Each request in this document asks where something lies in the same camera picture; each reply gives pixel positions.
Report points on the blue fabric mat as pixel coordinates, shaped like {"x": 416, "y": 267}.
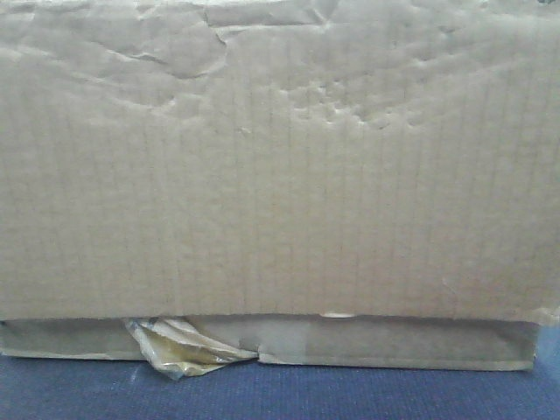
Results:
{"x": 89, "y": 389}

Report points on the crumpled clear packing tape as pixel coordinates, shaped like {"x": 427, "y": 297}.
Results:
{"x": 177, "y": 349}

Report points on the large brown cardboard box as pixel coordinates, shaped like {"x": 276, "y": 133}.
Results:
{"x": 344, "y": 183}

